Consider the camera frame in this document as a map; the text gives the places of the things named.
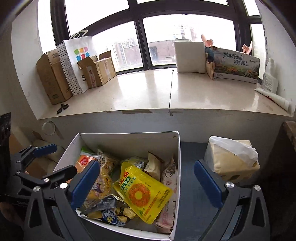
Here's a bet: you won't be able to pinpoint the pale green yellow snack bag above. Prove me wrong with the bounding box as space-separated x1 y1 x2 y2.
120 156 149 171

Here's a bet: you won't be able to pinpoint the white bottle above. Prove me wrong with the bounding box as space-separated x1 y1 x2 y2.
262 58 278 93

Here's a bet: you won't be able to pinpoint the pink white snack pack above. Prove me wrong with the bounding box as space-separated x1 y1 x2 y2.
154 157 178 233

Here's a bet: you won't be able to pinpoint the white dotted paper bag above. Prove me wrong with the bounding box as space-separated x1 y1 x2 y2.
57 29 96 95

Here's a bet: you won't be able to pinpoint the black scissors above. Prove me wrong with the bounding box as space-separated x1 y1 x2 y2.
57 103 69 114

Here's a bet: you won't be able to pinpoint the beige paper snack pack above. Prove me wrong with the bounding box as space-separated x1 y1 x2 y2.
144 152 162 181

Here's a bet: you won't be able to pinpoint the yellow kuromi popcorn bag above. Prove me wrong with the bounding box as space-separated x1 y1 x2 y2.
86 160 119 201

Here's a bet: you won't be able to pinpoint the beige cartoon snack bag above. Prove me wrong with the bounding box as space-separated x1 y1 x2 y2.
97 149 119 174

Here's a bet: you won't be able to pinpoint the small open cardboard box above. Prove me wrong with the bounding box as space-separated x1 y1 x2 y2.
77 51 117 88

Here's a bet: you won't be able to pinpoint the large cardboard sheet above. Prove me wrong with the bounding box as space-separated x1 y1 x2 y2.
9 133 56 179

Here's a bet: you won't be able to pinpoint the clear tape roll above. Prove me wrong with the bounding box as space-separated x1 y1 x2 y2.
42 120 56 136

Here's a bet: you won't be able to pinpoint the orange cracker pack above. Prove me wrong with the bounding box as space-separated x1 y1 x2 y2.
75 155 98 173

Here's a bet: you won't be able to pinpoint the tissue pack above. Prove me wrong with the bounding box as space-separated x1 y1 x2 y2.
204 136 260 183

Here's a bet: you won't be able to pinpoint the black yellow chip bag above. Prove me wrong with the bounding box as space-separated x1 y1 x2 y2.
79 194 137 226

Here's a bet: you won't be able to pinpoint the white storage box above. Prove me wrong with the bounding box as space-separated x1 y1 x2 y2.
55 131 181 240

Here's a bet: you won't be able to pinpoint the yellow sunflower pouch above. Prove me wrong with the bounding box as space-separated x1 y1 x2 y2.
113 162 173 225

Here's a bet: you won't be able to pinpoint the tall cardboard box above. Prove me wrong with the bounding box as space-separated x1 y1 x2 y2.
36 49 73 105

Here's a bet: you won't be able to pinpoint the landscape printed gift box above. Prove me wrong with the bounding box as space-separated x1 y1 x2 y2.
213 48 260 84

